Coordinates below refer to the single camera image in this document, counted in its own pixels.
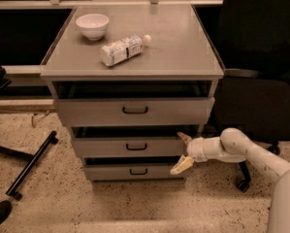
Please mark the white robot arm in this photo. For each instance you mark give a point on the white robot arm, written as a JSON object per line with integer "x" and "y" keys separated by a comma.
{"x": 233, "y": 146}

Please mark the black chair base left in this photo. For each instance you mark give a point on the black chair base left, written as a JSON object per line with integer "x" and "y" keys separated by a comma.
{"x": 31, "y": 160}

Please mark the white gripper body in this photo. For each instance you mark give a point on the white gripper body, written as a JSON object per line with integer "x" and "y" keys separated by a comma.
{"x": 195, "y": 149}

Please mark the grey drawer cabinet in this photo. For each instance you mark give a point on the grey drawer cabinet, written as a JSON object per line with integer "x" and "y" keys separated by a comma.
{"x": 179, "y": 62}

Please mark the grey top drawer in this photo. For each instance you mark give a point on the grey top drawer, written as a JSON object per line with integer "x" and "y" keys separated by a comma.
{"x": 123, "y": 112}

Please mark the black office chair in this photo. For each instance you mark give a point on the black office chair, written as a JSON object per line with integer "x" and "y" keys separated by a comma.
{"x": 252, "y": 39}

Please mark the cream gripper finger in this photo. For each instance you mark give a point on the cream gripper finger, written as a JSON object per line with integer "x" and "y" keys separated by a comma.
{"x": 184, "y": 163}
{"x": 185, "y": 138}

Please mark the plastic water bottle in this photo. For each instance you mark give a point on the plastic water bottle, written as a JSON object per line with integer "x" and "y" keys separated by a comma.
{"x": 123, "y": 49}

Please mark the white ceramic bowl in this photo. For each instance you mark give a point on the white ceramic bowl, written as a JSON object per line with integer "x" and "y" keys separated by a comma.
{"x": 93, "y": 26}

